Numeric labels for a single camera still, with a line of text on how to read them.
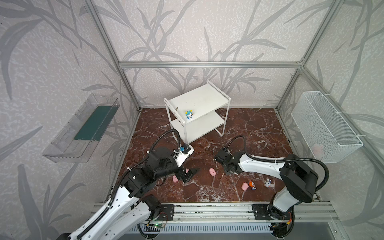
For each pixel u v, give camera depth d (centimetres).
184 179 59
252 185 81
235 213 75
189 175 58
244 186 81
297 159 48
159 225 70
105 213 42
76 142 63
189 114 68
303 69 94
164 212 72
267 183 81
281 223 72
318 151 72
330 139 62
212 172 85
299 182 44
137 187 45
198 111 73
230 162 63
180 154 56
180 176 58
